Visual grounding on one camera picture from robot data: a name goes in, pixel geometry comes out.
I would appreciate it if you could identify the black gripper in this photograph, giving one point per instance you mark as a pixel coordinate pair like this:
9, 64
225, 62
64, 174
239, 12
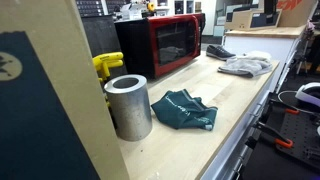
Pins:
270, 6

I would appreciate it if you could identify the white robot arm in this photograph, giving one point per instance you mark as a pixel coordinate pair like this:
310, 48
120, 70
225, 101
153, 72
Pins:
310, 91

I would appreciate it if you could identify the black red microwave body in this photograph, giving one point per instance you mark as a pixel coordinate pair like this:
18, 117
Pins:
133, 46

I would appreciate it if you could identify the cardboard box orange print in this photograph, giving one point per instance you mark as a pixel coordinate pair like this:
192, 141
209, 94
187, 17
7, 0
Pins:
296, 15

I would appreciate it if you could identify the cardboard box dark panel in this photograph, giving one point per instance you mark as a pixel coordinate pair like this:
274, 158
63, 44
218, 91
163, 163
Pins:
240, 21

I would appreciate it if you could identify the white side bench cabinet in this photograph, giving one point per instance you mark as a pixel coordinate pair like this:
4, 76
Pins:
260, 45

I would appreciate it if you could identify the white towel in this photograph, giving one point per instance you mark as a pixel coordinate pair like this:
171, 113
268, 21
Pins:
260, 55

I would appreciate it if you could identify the black tripod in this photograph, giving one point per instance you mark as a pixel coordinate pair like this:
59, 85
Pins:
303, 61

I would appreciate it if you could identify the grey towel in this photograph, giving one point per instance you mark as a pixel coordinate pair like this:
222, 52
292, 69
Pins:
245, 66

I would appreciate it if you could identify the dark grey sneaker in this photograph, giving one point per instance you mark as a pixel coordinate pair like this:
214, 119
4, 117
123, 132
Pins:
218, 52

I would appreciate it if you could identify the black perforated board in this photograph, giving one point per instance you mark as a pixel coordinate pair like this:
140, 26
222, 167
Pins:
300, 130

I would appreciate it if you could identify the dark green cloth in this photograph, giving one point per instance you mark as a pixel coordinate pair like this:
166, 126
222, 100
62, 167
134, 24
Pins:
180, 111

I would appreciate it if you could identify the white workbench cabinet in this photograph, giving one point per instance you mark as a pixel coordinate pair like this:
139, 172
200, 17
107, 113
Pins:
233, 143

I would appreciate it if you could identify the black flat panel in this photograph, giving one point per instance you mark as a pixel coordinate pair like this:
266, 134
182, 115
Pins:
100, 36

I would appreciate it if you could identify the grey metal cylinder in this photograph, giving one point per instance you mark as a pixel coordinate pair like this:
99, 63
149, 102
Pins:
130, 110

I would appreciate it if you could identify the black parts organizer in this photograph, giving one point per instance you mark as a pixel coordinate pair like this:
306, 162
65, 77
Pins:
89, 8

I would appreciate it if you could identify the large cardboard box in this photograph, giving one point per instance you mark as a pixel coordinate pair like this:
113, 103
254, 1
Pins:
83, 83

